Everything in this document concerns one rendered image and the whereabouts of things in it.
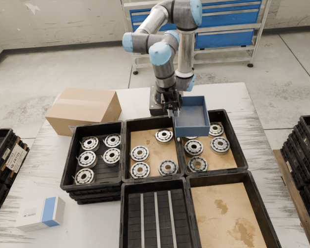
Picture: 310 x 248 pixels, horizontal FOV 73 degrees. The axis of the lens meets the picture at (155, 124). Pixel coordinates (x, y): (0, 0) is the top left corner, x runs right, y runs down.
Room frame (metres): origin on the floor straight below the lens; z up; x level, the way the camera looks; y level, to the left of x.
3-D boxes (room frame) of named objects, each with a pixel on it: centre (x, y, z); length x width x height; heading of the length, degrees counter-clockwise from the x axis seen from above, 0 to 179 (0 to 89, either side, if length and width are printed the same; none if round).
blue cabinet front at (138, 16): (2.61, -0.25, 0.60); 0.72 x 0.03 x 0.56; 82
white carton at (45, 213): (0.44, 0.66, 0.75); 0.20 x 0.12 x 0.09; 93
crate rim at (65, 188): (0.67, 0.34, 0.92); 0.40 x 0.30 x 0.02; 178
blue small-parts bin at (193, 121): (0.67, -0.17, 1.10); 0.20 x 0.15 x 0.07; 172
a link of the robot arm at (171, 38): (0.76, -0.08, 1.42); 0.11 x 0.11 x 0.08; 67
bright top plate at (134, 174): (0.55, 0.11, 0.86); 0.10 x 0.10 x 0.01
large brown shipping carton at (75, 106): (1.10, 0.48, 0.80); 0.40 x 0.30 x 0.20; 72
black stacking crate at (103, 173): (0.67, 0.34, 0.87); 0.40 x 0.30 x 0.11; 178
